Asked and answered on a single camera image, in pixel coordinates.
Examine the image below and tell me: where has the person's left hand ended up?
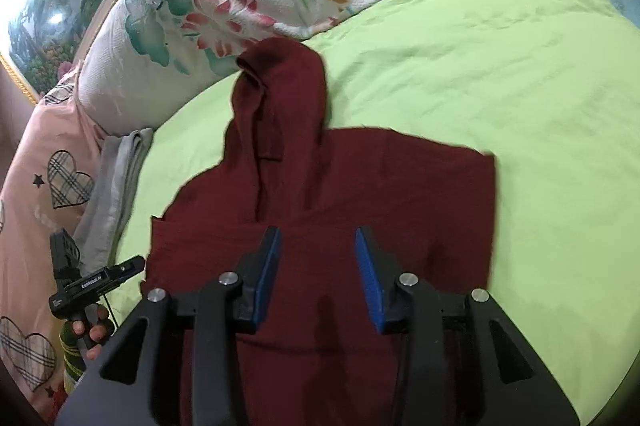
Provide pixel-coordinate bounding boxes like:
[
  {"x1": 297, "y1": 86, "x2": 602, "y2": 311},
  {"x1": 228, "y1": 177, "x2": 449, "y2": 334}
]
[{"x1": 72, "y1": 304, "x2": 115, "y2": 361}]

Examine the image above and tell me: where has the light green bed sheet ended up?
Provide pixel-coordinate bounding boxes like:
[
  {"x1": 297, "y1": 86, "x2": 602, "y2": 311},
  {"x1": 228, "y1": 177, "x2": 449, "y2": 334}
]
[{"x1": 102, "y1": 0, "x2": 640, "y2": 424}]

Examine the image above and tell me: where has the folded grey garment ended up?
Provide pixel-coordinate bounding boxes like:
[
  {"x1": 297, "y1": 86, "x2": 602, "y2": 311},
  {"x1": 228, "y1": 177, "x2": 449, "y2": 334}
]
[{"x1": 73, "y1": 128, "x2": 153, "y2": 276}]

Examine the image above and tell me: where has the red knit sweater sleeve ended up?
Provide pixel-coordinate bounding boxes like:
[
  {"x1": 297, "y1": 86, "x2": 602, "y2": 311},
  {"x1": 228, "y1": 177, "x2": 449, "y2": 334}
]
[{"x1": 46, "y1": 382, "x2": 68, "y2": 425}]

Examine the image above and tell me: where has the dark red knit hoodie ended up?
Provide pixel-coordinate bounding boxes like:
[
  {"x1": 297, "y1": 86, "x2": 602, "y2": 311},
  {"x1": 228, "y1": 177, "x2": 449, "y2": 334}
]
[{"x1": 141, "y1": 38, "x2": 496, "y2": 425}]

